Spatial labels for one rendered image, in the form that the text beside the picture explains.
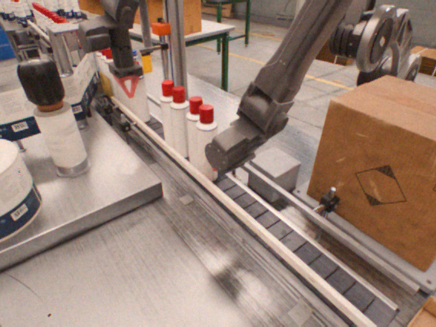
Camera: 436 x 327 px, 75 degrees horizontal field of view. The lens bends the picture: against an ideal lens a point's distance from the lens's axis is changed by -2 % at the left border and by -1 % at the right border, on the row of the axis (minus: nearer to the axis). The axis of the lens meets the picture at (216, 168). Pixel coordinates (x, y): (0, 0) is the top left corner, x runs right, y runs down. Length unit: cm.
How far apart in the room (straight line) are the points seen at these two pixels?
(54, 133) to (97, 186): 16
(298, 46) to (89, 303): 58
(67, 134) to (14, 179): 17
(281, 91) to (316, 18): 11
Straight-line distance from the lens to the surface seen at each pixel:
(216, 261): 66
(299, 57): 47
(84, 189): 81
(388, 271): 56
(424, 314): 71
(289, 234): 66
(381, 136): 63
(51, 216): 77
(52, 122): 78
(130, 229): 74
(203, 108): 66
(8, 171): 71
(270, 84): 49
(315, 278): 56
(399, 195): 66
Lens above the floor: 137
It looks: 38 degrees down
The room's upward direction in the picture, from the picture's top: straight up
